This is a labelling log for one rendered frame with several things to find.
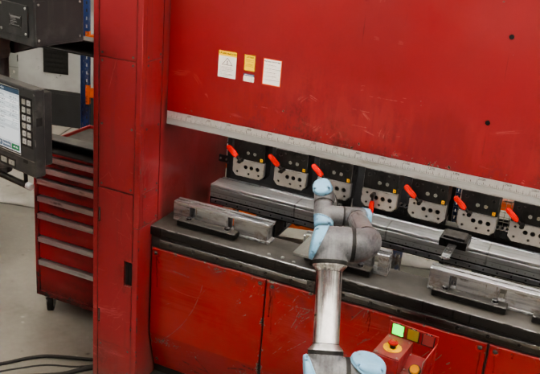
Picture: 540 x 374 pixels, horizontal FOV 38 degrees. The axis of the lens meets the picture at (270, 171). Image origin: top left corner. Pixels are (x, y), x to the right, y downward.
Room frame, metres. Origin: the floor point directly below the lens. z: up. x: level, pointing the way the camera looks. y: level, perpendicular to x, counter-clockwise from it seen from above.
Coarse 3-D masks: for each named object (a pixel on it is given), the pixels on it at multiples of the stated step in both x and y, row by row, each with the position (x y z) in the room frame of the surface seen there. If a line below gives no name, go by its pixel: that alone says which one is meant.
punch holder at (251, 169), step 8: (240, 144) 3.29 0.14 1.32; (248, 144) 3.28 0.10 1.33; (256, 144) 3.26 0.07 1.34; (240, 152) 3.29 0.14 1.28; (248, 152) 3.28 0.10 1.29; (256, 152) 3.26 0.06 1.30; (264, 152) 3.24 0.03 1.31; (248, 160) 3.28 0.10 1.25; (256, 160) 3.26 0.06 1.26; (264, 160) 3.25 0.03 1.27; (240, 168) 3.28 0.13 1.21; (248, 168) 3.27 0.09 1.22; (256, 168) 3.26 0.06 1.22; (264, 168) 3.25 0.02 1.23; (248, 176) 3.27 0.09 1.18; (256, 176) 3.25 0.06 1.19; (264, 176) 3.27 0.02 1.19
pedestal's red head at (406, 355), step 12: (396, 336) 2.71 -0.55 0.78; (420, 336) 2.66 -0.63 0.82; (432, 336) 2.64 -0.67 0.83; (408, 348) 2.63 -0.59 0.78; (432, 348) 2.63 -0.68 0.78; (384, 360) 2.56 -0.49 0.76; (396, 360) 2.54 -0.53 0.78; (408, 360) 2.62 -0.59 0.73; (420, 360) 2.61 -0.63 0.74; (432, 360) 2.60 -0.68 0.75; (396, 372) 2.54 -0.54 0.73; (408, 372) 2.58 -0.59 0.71; (420, 372) 2.57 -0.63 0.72; (432, 372) 2.63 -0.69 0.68
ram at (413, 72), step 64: (192, 0) 3.40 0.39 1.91; (256, 0) 3.28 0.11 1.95; (320, 0) 3.17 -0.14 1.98; (384, 0) 3.07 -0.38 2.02; (448, 0) 2.98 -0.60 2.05; (512, 0) 2.89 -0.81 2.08; (192, 64) 3.39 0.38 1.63; (256, 64) 3.27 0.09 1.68; (320, 64) 3.16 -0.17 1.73; (384, 64) 3.06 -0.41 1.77; (448, 64) 2.96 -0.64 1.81; (512, 64) 2.88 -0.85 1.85; (192, 128) 3.39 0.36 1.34; (256, 128) 3.26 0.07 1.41; (320, 128) 3.15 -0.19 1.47; (384, 128) 3.05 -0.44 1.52; (448, 128) 2.95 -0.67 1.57; (512, 128) 2.86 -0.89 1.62; (512, 192) 2.84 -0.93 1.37
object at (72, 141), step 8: (56, 136) 3.51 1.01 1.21; (56, 144) 3.53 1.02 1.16; (64, 144) 3.51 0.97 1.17; (72, 144) 3.42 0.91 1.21; (80, 144) 3.43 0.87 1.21; (88, 144) 3.44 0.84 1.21; (56, 152) 3.46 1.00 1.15; (64, 152) 3.47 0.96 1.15; (72, 152) 3.48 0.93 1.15; (80, 152) 3.48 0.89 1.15; (88, 152) 3.46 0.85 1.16; (80, 160) 3.39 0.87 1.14; (88, 160) 3.39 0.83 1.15
